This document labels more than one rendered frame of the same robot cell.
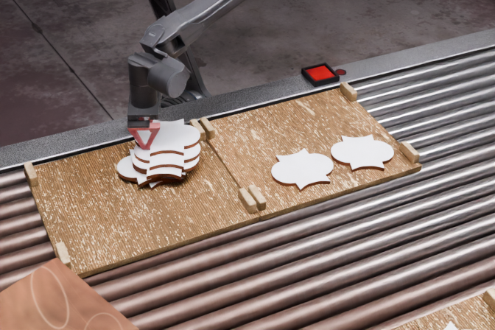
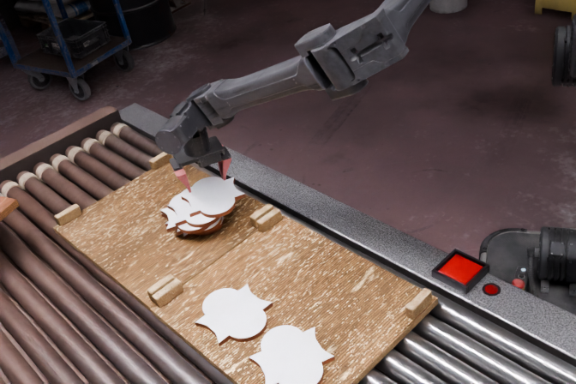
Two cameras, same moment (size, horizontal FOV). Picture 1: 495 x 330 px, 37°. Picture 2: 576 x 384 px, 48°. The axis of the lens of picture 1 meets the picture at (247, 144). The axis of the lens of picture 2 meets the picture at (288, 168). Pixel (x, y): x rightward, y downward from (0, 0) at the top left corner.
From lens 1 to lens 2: 1.61 m
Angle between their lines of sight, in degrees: 62
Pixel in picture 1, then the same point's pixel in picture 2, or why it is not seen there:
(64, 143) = not seen: hidden behind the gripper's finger
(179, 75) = (168, 134)
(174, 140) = (206, 201)
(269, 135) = (290, 268)
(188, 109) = (316, 201)
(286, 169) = (226, 300)
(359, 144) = (304, 348)
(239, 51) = not seen: outside the picture
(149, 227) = (117, 244)
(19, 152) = not seen: hidden behind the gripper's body
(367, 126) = (358, 348)
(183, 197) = (164, 247)
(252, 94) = (375, 232)
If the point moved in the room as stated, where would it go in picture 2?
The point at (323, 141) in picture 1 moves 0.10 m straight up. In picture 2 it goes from (301, 316) to (292, 276)
